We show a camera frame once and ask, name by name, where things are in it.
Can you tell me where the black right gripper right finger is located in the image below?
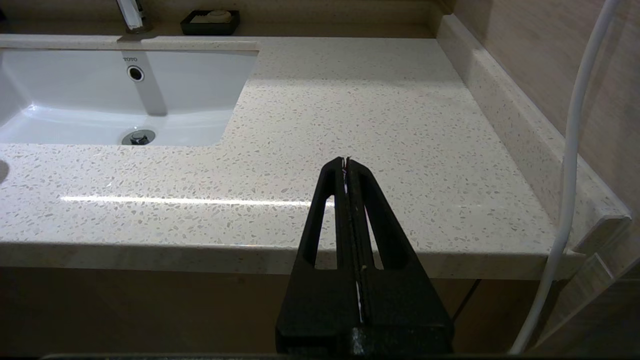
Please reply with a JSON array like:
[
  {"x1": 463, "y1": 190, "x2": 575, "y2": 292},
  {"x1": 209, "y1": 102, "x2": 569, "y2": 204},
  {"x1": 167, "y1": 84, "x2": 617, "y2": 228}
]
[{"x1": 347, "y1": 157, "x2": 454, "y2": 355}]

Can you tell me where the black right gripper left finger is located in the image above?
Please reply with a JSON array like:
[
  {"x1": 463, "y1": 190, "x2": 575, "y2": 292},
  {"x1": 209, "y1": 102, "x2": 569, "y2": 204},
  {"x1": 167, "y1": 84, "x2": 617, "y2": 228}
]
[{"x1": 276, "y1": 157, "x2": 361, "y2": 355}]

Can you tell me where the wooden vanity cabinet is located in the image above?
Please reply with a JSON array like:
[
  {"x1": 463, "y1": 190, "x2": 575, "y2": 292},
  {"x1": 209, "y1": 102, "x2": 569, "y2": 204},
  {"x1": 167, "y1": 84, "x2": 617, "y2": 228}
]
[{"x1": 0, "y1": 265, "x2": 551, "y2": 357}]

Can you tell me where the beige stone backsplash strip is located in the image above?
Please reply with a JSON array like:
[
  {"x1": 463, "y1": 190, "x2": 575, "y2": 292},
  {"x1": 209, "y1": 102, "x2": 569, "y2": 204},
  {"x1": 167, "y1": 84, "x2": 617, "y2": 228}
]
[{"x1": 436, "y1": 14, "x2": 632, "y2": 253}]

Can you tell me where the chrome sink drain stopper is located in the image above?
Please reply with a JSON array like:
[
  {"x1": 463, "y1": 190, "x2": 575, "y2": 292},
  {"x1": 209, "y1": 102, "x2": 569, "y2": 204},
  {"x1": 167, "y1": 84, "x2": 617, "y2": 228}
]
[{"x1": 121, "y1": 129, "x2": 156, "y2": 146}]

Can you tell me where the black soap dish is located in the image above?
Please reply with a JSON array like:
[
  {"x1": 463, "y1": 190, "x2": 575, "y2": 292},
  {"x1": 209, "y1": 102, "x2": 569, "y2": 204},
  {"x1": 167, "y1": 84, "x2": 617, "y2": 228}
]
[{"x1": 180, "y1": 10, "x2": 241, "y2": 36}]

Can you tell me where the white ceramic sink basin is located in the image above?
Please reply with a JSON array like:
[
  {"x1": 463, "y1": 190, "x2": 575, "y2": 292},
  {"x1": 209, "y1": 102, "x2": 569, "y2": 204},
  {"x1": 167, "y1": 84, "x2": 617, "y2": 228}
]
[{"x1": 0, "y1": 40, "x2": 261, "y2": 147}]

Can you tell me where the chrome sink faucet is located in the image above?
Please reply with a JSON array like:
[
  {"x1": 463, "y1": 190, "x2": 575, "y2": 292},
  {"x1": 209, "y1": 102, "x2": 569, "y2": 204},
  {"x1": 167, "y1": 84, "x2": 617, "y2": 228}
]
[{"x1": 116, "y1": 0, "x2": 153, "y2": 35}]

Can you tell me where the white hose cable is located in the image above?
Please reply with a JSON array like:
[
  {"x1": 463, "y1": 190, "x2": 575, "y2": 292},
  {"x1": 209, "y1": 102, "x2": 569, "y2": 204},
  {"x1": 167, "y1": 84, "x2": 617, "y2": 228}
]
[{"x1": 509, "y1": 0, "x2": 623, "y2": 355}]

